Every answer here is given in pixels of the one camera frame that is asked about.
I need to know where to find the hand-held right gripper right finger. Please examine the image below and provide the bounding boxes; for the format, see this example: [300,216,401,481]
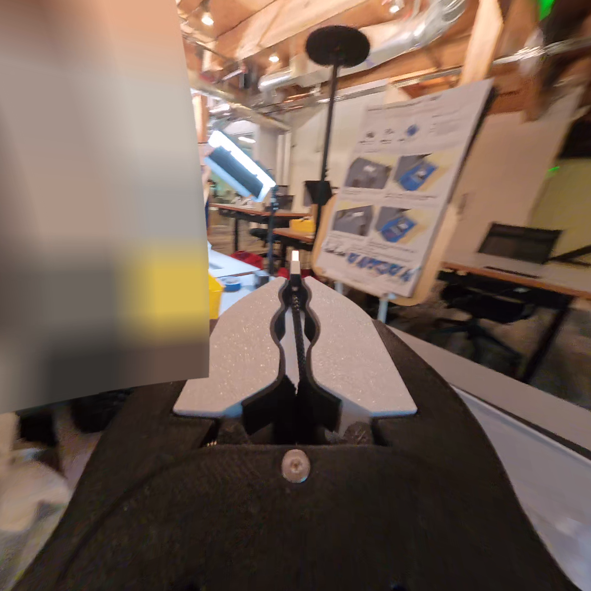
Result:
[299,276,418,432]

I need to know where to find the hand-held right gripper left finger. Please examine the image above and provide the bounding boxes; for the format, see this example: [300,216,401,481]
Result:
[174,276,297,436]

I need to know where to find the dark braided USB cable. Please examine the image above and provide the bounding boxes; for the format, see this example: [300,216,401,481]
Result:
[288,249,309,393]

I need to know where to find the yellow plastic bin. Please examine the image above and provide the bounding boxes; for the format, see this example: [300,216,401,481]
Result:
[208,272,225,320]

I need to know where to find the wooden display board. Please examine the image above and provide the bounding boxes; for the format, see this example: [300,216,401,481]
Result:
[312,76,499,308]

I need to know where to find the black tripod stand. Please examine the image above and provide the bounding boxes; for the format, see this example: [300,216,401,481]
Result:
[265,185,280,278]

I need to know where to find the black office chair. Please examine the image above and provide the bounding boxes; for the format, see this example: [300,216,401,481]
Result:
[441,277,529,358]

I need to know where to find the wooden top desk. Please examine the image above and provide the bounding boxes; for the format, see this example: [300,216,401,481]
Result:
[210,202,319,259]
[436,261,591,384]

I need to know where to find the LED light panel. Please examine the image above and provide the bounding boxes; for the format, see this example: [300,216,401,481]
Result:
[203,131,278,202]

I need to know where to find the open laptop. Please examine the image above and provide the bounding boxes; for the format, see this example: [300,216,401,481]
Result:
[476,223,563,279]

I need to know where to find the black round-top pole stand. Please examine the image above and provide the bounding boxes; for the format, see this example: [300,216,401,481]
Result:
[302,25,371,208]

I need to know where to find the silver ventilation duct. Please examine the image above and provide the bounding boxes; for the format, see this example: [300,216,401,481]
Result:
[256,0,467,95]

